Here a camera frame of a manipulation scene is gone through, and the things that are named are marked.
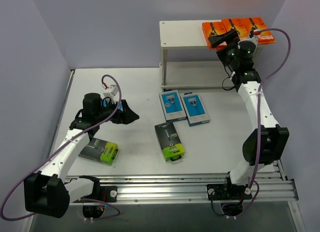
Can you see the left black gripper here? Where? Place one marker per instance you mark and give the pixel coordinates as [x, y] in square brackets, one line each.
[121, 112]

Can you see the aluminium rail frame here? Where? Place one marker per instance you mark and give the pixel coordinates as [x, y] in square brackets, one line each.
[191, 188]

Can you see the white two-tier shelf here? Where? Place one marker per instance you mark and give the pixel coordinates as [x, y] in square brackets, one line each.
[186, 61]

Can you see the blue razor box middle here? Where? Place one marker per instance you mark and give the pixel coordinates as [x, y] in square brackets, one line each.
[172, 106]

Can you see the black green razor box centre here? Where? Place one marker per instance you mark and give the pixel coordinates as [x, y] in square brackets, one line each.
[169, 141]

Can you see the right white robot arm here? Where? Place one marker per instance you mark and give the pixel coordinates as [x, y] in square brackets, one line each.
[268, 138]

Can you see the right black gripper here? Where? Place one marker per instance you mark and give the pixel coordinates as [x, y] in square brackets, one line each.
[230, 38]

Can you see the blue razor box left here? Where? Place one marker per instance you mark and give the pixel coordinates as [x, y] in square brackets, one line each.
[120, 108]

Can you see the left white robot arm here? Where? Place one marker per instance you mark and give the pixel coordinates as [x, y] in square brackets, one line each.
[45, 190]

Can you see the orange razor box front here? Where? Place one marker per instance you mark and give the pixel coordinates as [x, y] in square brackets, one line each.
[236, 24]

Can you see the black green razor box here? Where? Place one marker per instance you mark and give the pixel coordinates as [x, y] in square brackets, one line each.
[169, 141]
[100, 151]

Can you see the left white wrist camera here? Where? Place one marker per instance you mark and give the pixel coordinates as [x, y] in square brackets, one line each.
[111, 94]

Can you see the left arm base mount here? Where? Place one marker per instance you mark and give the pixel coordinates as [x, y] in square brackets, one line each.
[107, 194]

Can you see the blue razor box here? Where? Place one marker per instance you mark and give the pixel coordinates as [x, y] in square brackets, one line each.
[172, 106]
[195, 110]
[120, 108]

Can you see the black green razor box left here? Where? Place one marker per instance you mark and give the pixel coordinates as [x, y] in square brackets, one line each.
[100, 151]

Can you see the blue razor box right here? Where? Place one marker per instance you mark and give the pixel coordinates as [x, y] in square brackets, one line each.
[195, 110]

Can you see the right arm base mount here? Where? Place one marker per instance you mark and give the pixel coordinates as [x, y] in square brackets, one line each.
[228, 200]

